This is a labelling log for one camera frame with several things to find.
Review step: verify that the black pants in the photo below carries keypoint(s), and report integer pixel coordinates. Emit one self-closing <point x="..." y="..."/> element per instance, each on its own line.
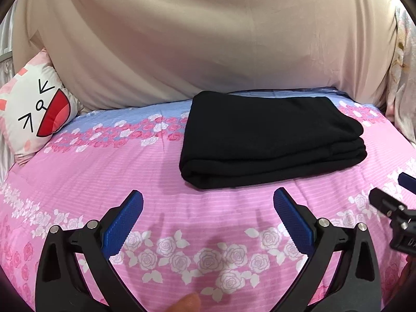
<point x="266" y="139"/>

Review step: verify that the white satin cloth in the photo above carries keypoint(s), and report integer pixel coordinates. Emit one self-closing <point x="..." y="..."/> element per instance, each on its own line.
<point x="5" y="159"/>

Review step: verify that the pink floral blanket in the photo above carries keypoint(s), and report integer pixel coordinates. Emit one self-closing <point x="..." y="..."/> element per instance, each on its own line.
<point x="130" y="162"/>

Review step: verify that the grey metal rail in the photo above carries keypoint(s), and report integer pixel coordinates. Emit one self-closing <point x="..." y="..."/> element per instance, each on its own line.
<point x="5" y="56"/>

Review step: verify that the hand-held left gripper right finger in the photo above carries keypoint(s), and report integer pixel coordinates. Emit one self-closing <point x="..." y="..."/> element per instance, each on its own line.
<point x="292" y="222"/>

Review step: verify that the person's left hand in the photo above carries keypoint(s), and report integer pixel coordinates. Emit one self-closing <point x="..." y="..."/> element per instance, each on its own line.
<point x="185" y="303"/>

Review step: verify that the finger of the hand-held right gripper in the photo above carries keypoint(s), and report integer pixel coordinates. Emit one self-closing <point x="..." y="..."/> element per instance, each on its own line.
<point x="408" y="181"/>
<point x="383" y="200"/>

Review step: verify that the beige draped cloth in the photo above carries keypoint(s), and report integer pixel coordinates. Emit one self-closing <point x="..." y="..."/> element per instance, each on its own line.
<point x="208" y="32"/>

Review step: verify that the cartoon cat face pillow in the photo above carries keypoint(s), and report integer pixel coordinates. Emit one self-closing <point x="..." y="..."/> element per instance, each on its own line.
<point x="29" y="110"/>

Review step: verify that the pale floral patterned cloth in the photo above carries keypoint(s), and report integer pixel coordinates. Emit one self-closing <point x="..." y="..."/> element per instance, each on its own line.
<point x="406" y="87"/>

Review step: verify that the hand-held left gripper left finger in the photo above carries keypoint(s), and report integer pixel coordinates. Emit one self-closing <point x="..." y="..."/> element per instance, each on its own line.
<point x="125" y="222"/>

